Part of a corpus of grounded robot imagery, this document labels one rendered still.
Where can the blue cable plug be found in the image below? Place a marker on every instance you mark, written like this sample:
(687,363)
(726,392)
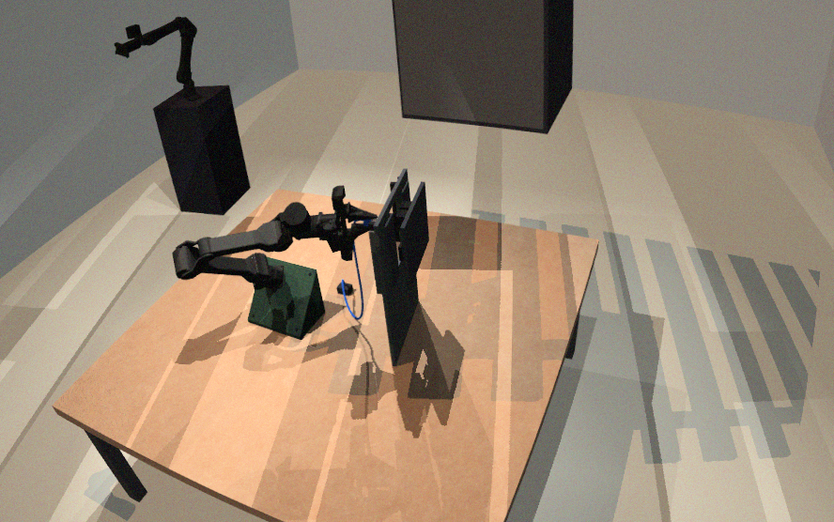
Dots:
(365,223)

